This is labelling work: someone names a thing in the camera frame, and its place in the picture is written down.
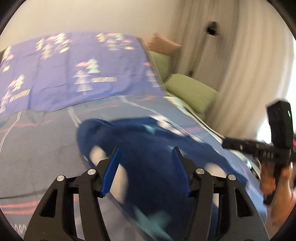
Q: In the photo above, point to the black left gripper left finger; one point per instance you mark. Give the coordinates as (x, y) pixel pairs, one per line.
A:
(72, 202)

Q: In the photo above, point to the grey striped bed sheet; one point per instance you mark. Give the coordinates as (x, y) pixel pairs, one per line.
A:
(36, 147)

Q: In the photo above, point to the beige pleated curtain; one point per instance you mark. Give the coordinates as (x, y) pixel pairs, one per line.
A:
(249, 63)

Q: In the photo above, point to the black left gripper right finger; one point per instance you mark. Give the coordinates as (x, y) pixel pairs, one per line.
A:
(216, 197)

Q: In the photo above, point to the purple tree print pillowcase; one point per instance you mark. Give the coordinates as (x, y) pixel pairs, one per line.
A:
(57, 71)

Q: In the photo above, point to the navy fleece star garment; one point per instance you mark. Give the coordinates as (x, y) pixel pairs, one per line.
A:
(146, 184)

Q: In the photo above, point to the black floor lamp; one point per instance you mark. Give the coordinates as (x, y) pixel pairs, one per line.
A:
(210, 30)

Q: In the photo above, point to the green cushion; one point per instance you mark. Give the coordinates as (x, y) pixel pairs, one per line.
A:
(162, 63)
(197, 95)

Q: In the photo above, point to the person's right hand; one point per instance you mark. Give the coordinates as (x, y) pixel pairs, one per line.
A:
(285, 198)

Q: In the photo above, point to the pink cushion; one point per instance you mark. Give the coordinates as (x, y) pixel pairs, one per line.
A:
(162, 45)

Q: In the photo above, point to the near green cushion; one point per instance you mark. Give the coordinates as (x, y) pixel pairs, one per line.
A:
(197, 95)

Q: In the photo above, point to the far green cushion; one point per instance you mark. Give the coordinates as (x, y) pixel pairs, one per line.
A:
(162, 63)

